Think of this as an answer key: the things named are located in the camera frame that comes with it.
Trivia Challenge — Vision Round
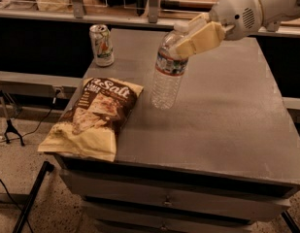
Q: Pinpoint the white green soda can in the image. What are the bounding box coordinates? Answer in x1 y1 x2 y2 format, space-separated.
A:
89 24 115 67

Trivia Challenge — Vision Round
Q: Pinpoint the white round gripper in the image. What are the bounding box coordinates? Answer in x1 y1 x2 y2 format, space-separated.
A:
170 0 263 58

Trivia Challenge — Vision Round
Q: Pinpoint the top grey drawer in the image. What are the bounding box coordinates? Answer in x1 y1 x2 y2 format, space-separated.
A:
60 170 290 224

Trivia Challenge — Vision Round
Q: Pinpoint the grey drawer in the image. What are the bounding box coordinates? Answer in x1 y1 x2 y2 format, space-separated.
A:
81 200 254 233
60 170 290 224

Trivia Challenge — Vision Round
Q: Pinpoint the brown and cream chip bag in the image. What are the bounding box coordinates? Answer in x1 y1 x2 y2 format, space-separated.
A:
38 78 143 162

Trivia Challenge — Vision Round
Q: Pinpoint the grey drawer cabinet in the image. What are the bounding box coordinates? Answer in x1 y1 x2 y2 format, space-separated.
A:
53 28 300 233

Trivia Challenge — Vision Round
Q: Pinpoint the clear plastic water bottle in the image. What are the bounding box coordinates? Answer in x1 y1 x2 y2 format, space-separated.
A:
150 22 188 110

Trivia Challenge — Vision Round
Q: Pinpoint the grey metal shelf rail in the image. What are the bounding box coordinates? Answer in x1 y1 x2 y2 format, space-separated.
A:
0 9 300 38

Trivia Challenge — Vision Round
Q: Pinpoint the black floor cable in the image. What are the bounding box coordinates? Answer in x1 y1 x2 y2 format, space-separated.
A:
0 88 62 144

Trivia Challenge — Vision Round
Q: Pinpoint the black slanted metal leg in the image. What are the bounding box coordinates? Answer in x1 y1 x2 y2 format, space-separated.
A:
13 161 54 233

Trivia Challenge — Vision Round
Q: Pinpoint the black tripod stand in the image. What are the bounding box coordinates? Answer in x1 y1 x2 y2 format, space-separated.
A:
0 88 24 147

